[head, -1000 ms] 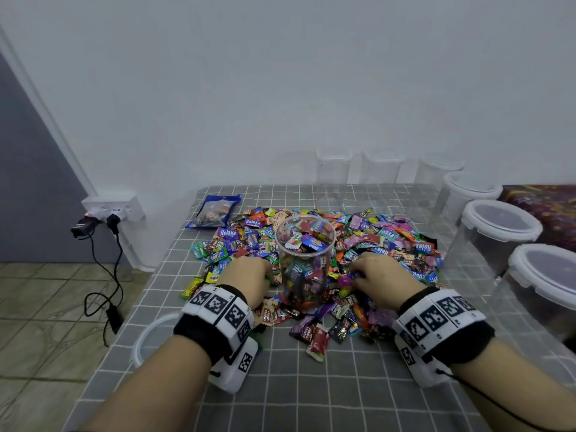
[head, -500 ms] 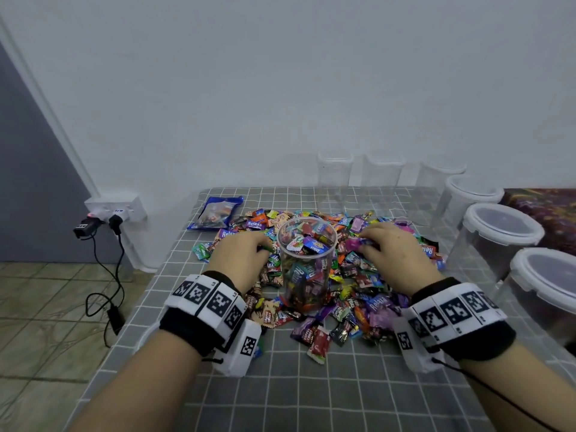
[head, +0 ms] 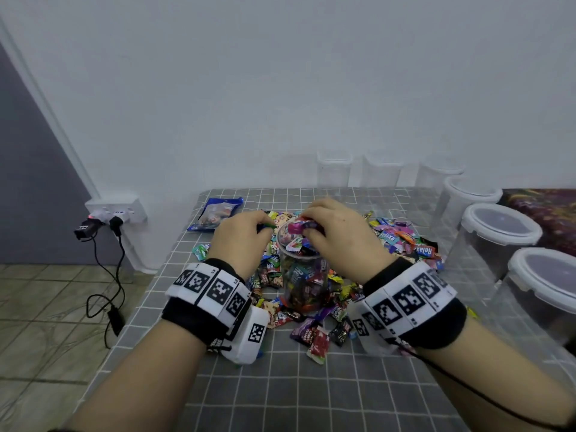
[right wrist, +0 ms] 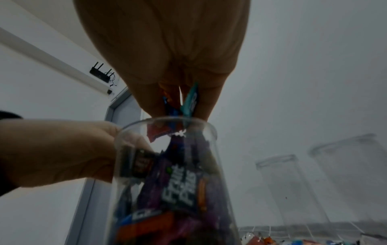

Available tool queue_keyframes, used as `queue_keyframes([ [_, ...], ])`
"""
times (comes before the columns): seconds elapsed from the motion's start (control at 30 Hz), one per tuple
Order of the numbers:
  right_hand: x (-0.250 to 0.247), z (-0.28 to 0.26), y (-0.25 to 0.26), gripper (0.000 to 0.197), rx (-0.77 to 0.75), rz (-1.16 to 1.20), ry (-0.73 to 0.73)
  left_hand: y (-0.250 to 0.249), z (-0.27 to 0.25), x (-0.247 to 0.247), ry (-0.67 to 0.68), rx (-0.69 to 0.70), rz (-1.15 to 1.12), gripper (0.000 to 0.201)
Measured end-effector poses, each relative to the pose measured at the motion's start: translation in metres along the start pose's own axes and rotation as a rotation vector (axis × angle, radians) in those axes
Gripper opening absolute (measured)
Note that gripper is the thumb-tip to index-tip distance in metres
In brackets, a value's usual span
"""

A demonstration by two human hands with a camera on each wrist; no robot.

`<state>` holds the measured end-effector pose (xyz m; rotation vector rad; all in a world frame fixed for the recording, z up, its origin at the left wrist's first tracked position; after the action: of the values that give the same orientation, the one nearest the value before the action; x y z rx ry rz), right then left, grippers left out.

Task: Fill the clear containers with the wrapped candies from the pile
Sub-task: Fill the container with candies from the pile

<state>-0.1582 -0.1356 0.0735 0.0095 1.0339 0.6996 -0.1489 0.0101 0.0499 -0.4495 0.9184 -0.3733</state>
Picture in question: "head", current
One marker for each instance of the person's left hand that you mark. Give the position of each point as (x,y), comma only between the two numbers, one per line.
(238,238)

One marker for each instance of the person's right hand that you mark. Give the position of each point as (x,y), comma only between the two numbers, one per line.
(351,243)

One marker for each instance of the pile of colourful candies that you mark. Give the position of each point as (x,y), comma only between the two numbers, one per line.
(405,236)

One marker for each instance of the tall transparent plastic jar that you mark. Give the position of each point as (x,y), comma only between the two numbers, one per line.
(301,279)

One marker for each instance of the small transparent plastic jar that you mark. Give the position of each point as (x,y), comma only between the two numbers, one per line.
(441,177)
(335,168)
(382,169)

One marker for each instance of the person's left forearm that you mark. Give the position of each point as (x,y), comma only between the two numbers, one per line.
(144,382)

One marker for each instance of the person's right forearm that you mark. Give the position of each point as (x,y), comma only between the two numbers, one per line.
(495,378)

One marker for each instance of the blue snack packet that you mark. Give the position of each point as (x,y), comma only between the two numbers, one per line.
(216,213)

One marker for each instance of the black marker-tagged left wristband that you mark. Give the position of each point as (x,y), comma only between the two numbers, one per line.
(209,297)

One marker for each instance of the black marker-tagged wristband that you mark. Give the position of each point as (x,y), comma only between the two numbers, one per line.
(209,297)
(409,303)

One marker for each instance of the black marker-tagged right wristband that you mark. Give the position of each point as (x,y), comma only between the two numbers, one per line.
(409,303)

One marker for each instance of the black power plug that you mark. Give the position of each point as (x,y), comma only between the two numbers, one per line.
(85,229)

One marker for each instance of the dark patterned cloth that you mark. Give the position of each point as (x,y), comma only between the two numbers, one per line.
(549,211)

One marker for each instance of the grey door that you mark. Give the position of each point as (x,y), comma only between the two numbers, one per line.
(31,189)

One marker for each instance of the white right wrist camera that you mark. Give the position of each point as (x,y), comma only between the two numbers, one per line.
(364,335)

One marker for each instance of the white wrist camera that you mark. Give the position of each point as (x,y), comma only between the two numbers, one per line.
(364,335)
(247,335)

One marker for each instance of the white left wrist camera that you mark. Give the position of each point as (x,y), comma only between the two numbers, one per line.
(247,335)

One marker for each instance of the white wall socket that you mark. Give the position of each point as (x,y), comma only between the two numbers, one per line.
(117,208)

